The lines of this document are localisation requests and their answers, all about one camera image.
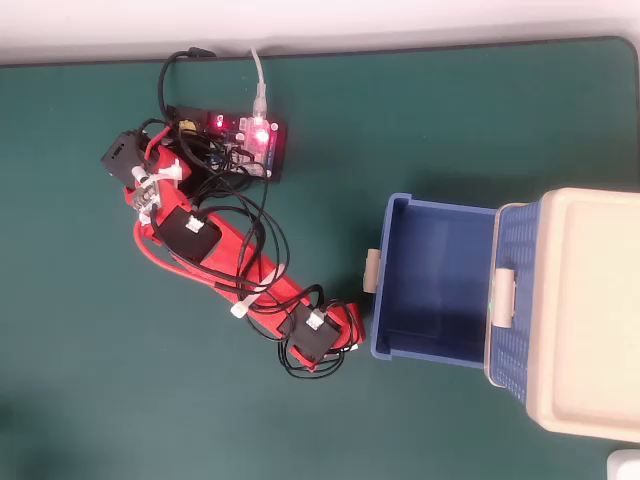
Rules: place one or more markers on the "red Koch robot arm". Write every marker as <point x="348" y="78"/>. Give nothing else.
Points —
<point x="235" y="255"/>

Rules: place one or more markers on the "beige plastic drawer cabinet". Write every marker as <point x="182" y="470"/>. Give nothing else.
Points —
<point x="595" y="310"/>

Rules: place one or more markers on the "circuit board with red LED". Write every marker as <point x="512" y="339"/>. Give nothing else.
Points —
<point x="257" y="145"/>

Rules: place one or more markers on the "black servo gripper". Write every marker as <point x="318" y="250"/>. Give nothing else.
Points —
<point x="315" y="335"/>

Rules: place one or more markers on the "white box corner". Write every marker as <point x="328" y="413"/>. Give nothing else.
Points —
<point x="625" y="466"/>

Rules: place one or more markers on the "black controller base plate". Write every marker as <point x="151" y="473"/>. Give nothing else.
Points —
<point x="281" y="150"/>

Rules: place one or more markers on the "green table mat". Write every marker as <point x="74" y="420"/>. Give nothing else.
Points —
<point x="300" y="425"/>

